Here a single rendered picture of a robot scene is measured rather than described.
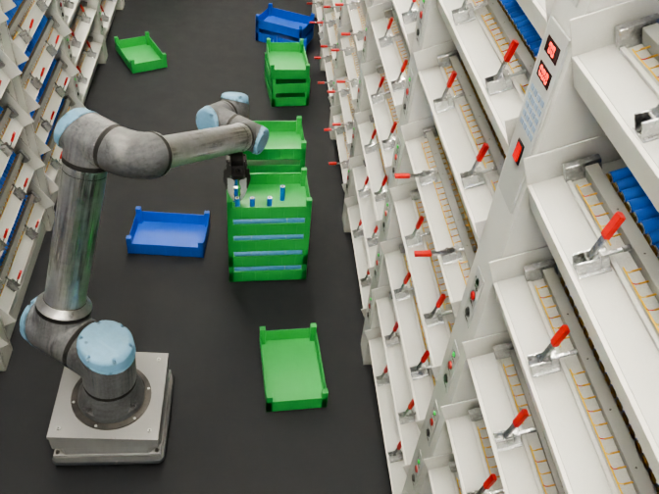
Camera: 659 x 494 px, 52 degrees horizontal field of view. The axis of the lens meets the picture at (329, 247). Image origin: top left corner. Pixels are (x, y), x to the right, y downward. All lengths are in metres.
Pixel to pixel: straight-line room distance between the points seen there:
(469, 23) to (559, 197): 0.54
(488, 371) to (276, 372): 1.23
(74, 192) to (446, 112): 0.93
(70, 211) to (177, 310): 0.87
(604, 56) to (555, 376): 0.44
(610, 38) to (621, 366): 0.39
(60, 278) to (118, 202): 1.17
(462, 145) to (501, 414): 0.54
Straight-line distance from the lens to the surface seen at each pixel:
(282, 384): 2.36
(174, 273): 2.72
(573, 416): 1.00
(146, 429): 2.12
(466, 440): 1.42
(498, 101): 1.19
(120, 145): 1.70
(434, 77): 1.65
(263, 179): 2.59
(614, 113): 0.82
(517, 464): 1.18
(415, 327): 1.83
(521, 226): 1.08
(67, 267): 1.92
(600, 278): 0.89
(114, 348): 1.95
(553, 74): 0.96
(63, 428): 2.15
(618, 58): 0.91
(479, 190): 1.31
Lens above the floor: 1.92
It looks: 43 degrees down
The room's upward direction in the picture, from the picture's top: 6 degrees clockwise
